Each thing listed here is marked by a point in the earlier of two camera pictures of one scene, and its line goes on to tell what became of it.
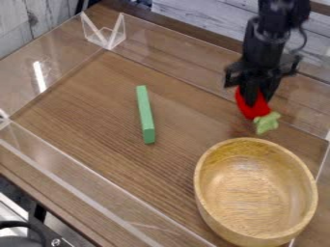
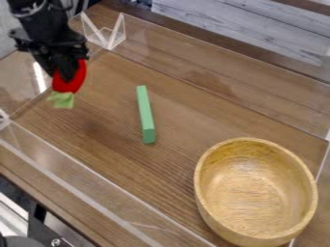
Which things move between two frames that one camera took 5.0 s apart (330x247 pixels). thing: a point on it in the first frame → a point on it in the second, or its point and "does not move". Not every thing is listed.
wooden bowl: [255, 192] does not move
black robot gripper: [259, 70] → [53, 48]
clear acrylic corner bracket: [107, 38] does not move
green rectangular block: [145, 118] does not move
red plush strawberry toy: [264, 117] → [63, 90]
